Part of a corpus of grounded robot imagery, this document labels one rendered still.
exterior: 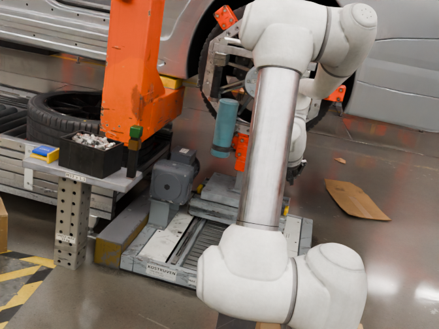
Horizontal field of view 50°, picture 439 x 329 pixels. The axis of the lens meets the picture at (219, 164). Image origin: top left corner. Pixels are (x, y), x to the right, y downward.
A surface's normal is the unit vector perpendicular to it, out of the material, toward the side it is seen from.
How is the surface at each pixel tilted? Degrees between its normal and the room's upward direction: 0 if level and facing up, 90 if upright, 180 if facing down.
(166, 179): 90
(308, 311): 87
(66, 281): 0
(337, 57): 134
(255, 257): 63
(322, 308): 87
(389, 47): 90
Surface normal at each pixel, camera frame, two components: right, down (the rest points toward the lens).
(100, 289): 0.17, -0.92
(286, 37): 0.01, 0.03
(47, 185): -0.21, 0.30
